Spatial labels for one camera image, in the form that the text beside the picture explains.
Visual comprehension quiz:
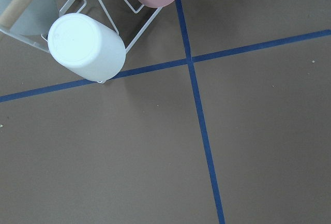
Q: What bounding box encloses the light grey cup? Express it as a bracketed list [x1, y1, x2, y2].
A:
[1, 0, 59, 36]

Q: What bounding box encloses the white cup right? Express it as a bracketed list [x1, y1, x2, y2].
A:
[48, 13, 126, 83]

